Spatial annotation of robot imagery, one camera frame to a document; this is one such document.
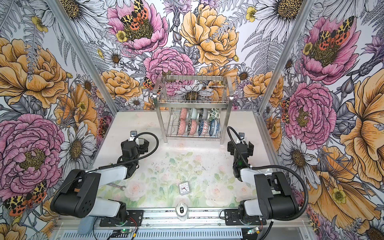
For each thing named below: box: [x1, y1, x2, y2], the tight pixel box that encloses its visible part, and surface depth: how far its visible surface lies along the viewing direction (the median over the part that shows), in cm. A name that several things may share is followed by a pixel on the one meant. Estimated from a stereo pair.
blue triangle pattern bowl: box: [198, 120, 209, 136], surface depth 99 cm
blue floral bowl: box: [209, 119, 221, 137], surface depth 99 cm
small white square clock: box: [179, 182, 190, 196], surface depth 84 cm
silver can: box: [175, 202, 189, 222], surface depth 66 cm
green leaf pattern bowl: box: [208, 107, 221, 122], surface depth 108 cm
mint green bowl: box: [189, 107, 198, 120], surface depth 107 cm
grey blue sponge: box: [77, 215, 96, 235], surface depth 72 cm
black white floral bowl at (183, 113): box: [180, 107, 188, 120], surface depth 107 cm
